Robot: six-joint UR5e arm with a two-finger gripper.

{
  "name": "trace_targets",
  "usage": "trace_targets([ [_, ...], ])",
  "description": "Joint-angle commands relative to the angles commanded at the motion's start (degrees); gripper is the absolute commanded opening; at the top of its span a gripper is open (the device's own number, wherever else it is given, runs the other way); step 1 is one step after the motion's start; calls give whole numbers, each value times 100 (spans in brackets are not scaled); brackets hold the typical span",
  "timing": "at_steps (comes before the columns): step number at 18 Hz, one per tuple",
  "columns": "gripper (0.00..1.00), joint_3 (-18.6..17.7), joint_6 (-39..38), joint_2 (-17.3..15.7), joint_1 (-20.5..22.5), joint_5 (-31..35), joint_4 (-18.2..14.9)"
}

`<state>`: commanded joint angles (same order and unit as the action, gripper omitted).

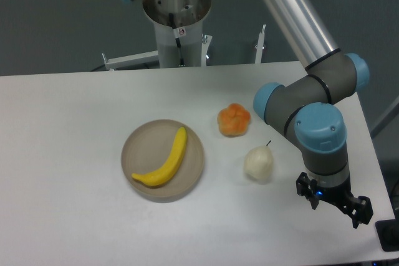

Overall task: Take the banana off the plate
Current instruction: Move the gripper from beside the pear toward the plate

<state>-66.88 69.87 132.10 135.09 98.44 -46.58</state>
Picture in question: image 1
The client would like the orange bread roll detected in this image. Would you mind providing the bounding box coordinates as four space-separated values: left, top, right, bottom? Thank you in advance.
217 103 251 137

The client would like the white pear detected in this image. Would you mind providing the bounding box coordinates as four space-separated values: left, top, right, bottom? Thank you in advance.
243 141 274 184

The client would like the white metal bracket right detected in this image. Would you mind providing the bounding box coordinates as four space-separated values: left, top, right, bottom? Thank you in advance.
254 24 266 64

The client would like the white metal bracket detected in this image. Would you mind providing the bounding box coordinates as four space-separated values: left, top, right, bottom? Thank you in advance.
102 50 158 70
254 24 266 64

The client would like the yellow banana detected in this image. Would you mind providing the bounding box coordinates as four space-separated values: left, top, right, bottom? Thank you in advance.
131 126 188 187

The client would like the black cable on pedestal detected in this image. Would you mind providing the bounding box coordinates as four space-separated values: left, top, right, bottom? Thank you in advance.
168 12 185 67

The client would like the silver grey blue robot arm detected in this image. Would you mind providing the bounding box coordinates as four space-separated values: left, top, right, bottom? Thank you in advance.
126 0 373 227

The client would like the black device at table edge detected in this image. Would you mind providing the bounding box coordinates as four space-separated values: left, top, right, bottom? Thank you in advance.
375 219 398 252

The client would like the beige round plate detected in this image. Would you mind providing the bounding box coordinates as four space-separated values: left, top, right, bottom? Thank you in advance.
121 120 204 202

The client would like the white metal bracket left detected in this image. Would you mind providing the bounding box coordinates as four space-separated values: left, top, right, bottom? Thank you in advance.
102 50 158 70

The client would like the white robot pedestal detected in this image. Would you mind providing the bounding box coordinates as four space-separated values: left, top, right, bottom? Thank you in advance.
143 0 211 69

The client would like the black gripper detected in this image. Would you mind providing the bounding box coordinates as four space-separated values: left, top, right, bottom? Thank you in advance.
296 172 373 228

